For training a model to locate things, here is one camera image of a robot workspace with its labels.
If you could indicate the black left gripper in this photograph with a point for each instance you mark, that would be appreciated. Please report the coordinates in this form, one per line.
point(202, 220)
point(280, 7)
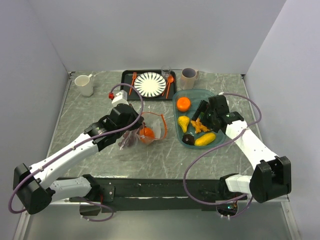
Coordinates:
point(138, 123)

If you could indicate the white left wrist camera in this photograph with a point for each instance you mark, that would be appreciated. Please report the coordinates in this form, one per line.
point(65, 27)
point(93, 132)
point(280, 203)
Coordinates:
point(118, 98)

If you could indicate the clear drinking glass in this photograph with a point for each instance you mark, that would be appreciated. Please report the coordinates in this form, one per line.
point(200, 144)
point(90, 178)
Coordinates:
point(166, 71)

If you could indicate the beige mug purple inside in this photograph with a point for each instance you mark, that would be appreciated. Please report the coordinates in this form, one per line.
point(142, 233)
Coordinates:
point(188, 78)

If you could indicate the yellow banana toy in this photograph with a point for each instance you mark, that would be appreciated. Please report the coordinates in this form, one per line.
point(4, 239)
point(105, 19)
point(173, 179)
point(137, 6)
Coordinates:
point(205, 139)

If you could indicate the clear zip top bag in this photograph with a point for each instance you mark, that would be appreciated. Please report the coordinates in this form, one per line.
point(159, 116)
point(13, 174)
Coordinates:
point(153, 128)

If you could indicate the orange plastic spoon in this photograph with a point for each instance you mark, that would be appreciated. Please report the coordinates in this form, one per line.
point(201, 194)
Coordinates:
point(170, 80)

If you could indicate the white mug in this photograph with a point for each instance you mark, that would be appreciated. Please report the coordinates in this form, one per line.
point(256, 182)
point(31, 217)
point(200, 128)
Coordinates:
point(84, 84)

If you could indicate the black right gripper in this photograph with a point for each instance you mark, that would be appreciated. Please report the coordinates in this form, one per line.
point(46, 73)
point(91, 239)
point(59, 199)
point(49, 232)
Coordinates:
point(205, 107)

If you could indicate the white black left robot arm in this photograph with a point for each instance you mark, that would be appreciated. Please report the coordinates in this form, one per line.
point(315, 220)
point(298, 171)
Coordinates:
point(38, 185)

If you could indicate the aluminium frame rail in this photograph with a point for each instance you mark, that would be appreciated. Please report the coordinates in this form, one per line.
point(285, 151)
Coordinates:
point(75, 197)

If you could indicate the dark purple food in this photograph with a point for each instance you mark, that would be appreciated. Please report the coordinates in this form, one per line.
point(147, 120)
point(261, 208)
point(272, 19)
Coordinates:
point(188, 139)

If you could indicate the orange pumpkin toy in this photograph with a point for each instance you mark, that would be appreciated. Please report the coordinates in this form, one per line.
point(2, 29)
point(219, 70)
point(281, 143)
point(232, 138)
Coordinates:
point(146, 135)

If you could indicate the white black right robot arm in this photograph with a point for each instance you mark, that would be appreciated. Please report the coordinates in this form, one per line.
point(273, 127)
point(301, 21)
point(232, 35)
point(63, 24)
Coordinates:
point(272, 174)

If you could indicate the yellow lumpy food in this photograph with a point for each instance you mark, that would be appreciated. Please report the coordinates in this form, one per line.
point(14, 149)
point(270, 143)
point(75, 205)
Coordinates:
point(183, 122)

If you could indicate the orange plastic fork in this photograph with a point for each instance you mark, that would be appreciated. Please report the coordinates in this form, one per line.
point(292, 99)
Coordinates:
point(134, 76)

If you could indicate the red grape bunch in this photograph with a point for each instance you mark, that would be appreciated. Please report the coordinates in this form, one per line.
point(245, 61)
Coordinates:
point(129, 139)

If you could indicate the golden ginger root toy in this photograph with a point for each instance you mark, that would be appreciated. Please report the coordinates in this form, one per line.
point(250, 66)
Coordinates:
point(199, 127)

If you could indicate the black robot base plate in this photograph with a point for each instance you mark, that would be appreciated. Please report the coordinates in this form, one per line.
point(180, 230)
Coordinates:
point(161, 204)

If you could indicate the white black striped plate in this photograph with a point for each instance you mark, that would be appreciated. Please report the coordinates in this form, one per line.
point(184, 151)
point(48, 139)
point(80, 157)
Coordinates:
point(150, 84)

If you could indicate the orange fruit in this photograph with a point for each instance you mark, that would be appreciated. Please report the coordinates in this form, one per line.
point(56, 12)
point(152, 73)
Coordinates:
point(183, 104)

